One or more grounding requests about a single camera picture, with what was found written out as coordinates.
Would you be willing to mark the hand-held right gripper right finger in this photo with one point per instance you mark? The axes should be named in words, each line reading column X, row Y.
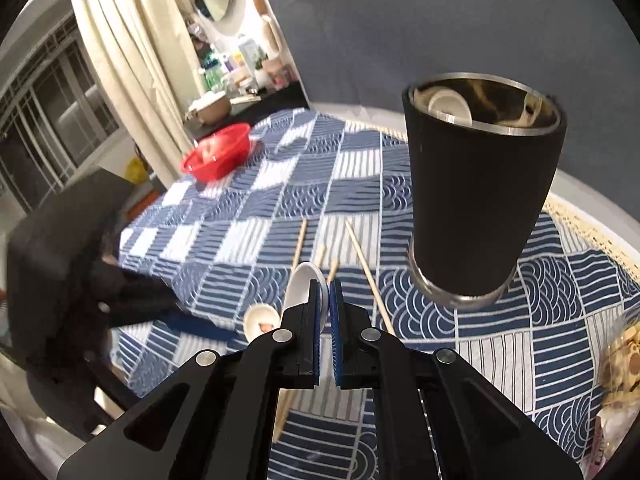
column 337, row 345

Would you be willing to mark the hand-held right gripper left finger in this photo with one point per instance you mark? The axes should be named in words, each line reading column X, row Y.
column 316, row 340

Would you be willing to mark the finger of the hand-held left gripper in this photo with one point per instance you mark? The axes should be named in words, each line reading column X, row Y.
column 140, row 295

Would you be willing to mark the black metal cup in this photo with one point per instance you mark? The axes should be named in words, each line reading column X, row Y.
column 475, row 200

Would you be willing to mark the yellow bag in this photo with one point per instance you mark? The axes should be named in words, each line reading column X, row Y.
column 133, row 170

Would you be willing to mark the blue white patterned tablecloth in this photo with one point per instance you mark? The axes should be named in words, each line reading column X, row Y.
column 280, row 195

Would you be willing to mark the red plastic bowl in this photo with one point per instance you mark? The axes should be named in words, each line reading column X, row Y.
column 215, row 155

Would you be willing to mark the barred window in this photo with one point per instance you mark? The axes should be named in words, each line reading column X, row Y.
column 45, row 110

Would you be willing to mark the brown bowl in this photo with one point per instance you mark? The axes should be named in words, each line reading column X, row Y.
column 212, row 107

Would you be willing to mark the cream curtain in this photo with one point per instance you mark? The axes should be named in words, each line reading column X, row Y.
column 130, row 60

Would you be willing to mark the green bottle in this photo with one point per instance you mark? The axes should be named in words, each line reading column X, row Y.
column 213, row 75

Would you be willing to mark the dark side table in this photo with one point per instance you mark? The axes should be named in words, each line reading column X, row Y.
column 270, row 97

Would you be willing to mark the white bottle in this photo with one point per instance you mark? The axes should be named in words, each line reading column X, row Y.
column 247, row 55

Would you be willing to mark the clear cookie packet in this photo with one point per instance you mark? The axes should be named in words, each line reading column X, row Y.
column 622, row 360

